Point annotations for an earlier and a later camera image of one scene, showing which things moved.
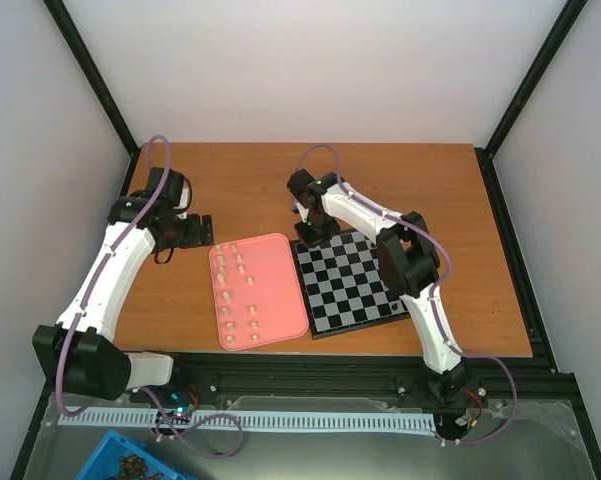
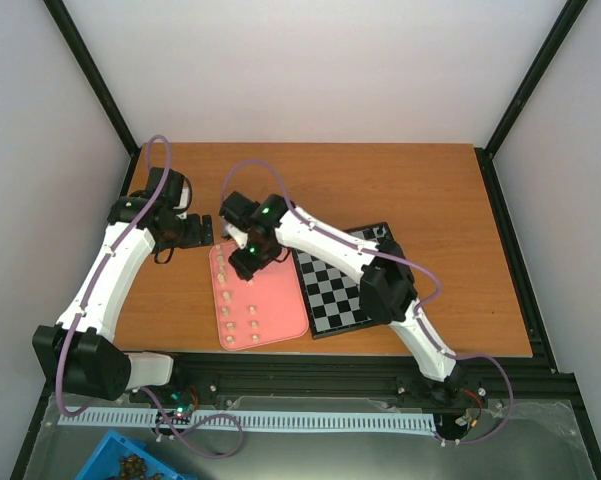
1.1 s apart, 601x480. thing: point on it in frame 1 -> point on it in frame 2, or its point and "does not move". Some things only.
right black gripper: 316,242 -> 246,268
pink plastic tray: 258,291 does not move
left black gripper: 194,238 does not move
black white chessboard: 342,286 does not move
